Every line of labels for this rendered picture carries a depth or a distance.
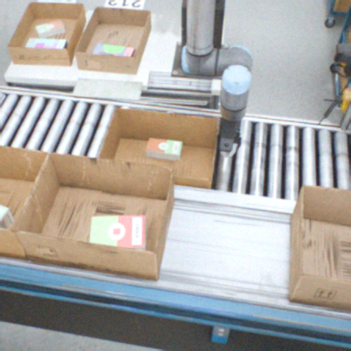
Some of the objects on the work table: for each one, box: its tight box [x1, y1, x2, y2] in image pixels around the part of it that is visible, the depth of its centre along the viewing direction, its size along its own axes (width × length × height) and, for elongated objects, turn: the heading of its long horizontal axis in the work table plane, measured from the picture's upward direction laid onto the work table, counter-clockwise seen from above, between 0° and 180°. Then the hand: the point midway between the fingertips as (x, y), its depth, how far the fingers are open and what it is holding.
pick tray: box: [8, 2, 87, 67], centre depth 221 cm, size 28×38×10 cm
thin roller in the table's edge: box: [149, 83, 211, 92], centre depth 204 cm, size 2×28×2 cm, turn 84°
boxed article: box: [35, 20, 65, 38], centre depth 228 cm, size 7×13×4 cm, turn 116°
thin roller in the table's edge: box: [150, 76, 211, 83], centre depth 208 cm, size 2×28×2 cm, turn 84°
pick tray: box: [74, 6, 152, 75], centre depth 217 cm, size 28×38×10 cm
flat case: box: [25, 38, 67, 49], centre depth 217 cm, size 14×19×2 cm
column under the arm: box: [171, 0, 230, 80], centre depth 201 cm, size 26×26×33 cm
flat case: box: [92, 44, 135, 56], centre depth 214 cm, size 14×19×2 cm
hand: (226, 156), depth 171 cm, fingers closed
